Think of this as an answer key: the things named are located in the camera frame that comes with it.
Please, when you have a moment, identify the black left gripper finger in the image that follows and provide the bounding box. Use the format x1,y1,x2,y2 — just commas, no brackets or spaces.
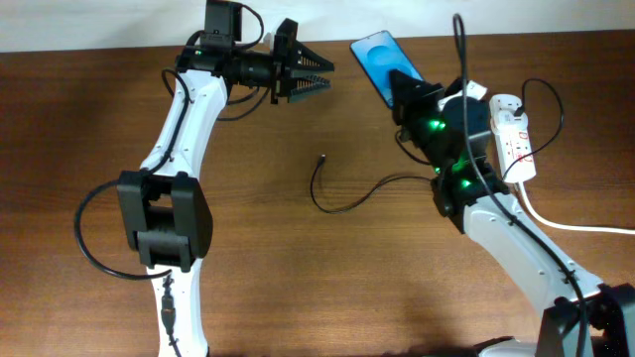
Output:
288,74,331,103
292,42,334,72

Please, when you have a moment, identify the blue Galaxy smartphone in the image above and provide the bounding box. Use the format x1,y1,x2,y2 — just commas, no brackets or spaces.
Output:
349,30,423,109

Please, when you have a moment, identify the black USB charger cable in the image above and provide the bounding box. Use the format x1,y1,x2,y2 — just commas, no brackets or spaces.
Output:
310,77,565,215

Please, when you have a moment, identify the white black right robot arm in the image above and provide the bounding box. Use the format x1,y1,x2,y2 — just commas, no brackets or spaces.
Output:
388,69,634,356

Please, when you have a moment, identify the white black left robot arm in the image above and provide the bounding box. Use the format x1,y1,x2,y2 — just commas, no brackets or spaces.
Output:
117,19,334,356

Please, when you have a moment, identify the black charger plug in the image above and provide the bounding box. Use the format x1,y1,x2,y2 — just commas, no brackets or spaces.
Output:
514,104,525,117

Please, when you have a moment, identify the white power strip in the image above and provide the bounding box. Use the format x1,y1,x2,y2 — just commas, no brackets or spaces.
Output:
489,94,536,183

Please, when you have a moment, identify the white power strip cord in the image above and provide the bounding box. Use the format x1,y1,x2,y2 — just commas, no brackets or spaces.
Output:
515,180,635,236

